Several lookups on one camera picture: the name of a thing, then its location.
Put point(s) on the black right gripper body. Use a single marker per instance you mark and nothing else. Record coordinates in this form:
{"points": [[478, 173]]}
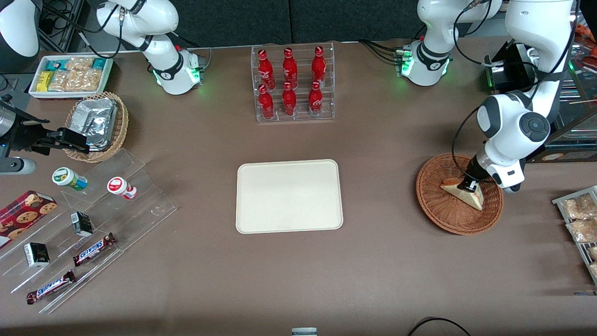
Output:
{"points": [[24, 135]]}

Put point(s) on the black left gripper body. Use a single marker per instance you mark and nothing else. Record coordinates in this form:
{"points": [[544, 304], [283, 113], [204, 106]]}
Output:
{"points": [[473, 175]]}

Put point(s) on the triangular sandwich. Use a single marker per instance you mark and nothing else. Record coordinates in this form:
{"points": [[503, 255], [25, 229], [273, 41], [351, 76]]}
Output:
{"points": [[473, 200]]}

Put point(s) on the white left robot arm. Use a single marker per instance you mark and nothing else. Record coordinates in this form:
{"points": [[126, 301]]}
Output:
{"points": [[508, 123]]}

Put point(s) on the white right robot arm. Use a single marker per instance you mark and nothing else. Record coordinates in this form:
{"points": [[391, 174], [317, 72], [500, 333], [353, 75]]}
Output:
{"points": [[158, 60]]}

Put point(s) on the brown wicker basket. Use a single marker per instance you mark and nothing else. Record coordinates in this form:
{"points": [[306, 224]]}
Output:
{"points": [[443, 212]]}

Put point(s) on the white snack tray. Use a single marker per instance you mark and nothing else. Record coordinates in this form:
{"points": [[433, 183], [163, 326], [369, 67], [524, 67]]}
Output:
{"points": [[35, 88]]}

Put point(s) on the light wicker basket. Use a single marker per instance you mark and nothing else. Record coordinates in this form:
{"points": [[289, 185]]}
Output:
{"points": [[121, 126]]}

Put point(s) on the grey snack tray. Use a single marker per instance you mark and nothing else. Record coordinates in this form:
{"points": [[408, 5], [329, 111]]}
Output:
{"points": [[580, 249]]}

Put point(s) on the beige plastic tray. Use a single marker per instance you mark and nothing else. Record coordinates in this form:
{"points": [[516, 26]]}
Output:
{"points": [[289, 196]]}

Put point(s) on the silver foil pack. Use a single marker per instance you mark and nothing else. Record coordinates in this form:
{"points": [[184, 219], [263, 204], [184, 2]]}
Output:
{"points": [[95, 119]]}

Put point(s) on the green lid cup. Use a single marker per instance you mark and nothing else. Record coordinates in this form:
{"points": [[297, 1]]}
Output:
{"points": [[67, 178]]}

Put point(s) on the clear cracker packet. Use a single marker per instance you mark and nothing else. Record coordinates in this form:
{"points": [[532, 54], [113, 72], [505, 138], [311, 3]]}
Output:
{"points": [[59, 80], [78, 63], [85, 80]]}

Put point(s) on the yellow snack packet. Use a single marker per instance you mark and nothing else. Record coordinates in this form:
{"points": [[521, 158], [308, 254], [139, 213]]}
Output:
{"points": [[44, 81]]}

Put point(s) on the red lid cup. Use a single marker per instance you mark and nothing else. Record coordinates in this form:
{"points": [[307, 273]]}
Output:
{"points": [[119, 186]]}

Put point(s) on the teal snack packet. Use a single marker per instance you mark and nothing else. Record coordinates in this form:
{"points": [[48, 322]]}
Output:
{"points": [[99, 63], [53, 65]]}

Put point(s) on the small black box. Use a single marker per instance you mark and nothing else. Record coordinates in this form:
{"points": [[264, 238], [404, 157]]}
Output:
{"points": [[36, 255], [82, 224]]}

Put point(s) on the red tartan cookie box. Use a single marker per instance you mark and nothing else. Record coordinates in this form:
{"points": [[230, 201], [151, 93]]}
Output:
{"points": [[23, 217]]}

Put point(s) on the clear acrylic stepped display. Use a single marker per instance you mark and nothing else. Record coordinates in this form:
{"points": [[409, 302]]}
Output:
{"points": [[140, 210]]}

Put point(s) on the black food warmer machine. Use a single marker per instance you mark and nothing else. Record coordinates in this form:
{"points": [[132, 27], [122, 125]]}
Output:
{"points": [[576, 137]]}

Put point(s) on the clear pastry packet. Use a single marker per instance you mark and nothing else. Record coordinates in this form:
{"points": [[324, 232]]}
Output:
{"points": [[578, 207], [593, 270], [593, 253], [583, 231]]}

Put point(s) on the snickers chocolate bar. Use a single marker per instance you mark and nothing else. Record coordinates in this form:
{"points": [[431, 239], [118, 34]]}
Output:
{"points": [[93, 249], [50, 287]]}

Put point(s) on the red cola bottle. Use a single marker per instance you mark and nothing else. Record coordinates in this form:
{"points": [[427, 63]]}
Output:
{"points": [[266, 103], [265, 71], [289, 69], [289, 101], [319, 67], [315, 99]]}

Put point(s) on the orange fried food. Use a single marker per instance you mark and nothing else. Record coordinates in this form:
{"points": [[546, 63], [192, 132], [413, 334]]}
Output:
{"points": [[588, 35]]}

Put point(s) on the clear acrylic bottle rack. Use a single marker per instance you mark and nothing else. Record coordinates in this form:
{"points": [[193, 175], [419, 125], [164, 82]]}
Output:
{"points": [[301, 116]]}

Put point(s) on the grey object at table edge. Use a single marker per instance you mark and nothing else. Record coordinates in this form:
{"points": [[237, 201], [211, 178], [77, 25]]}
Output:
{"points": [[304, 332]]}

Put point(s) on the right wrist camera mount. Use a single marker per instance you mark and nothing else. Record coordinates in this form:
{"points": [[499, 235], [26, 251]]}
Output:
{"points": [[16, 166]]}

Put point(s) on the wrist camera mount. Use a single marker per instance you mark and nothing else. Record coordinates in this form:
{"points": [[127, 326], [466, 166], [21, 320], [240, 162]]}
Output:
{"points": [[16, 166], [512, 189]]}

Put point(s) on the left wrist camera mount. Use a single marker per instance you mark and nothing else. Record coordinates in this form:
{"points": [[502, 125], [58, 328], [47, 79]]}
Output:
{"points": [[512, 189]]}

